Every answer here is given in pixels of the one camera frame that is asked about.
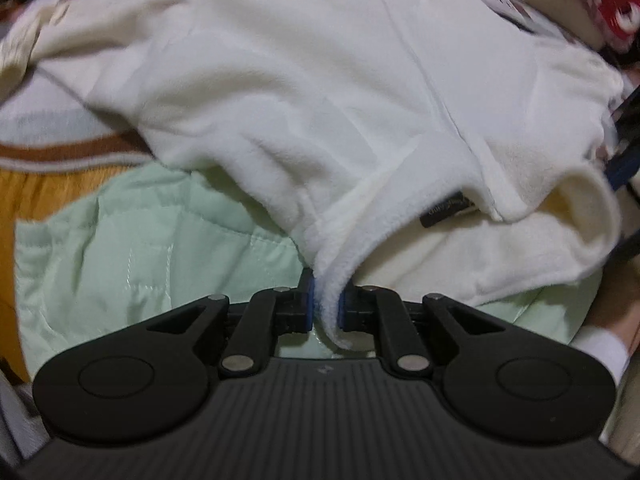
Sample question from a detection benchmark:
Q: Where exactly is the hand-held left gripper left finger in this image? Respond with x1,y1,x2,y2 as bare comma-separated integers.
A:
145,267,317,379

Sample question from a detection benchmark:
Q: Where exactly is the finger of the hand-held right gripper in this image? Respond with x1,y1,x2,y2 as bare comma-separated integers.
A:
602,146,640,193
606,230,640,272

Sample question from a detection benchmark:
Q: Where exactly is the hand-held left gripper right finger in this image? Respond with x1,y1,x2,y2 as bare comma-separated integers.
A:
337,282,507,377

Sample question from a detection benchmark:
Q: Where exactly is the white fleece garment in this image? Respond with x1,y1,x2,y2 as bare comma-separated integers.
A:
0,0,626,351

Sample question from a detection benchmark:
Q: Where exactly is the person's right forearm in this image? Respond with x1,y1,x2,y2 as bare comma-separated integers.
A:
570,260,640,386

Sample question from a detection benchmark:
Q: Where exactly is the white quilted red-print bedspread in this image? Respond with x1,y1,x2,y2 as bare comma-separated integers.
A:
545,0,640,53

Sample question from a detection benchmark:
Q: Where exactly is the pale green quilted cloth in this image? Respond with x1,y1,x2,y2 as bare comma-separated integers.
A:
15,162,601,376

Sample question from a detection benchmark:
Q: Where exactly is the checkered cartoon rug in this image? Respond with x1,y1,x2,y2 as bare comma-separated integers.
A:
0,0,581,173

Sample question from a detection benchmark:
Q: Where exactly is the beige bed frame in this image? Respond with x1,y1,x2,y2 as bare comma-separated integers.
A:
450,0,608,48

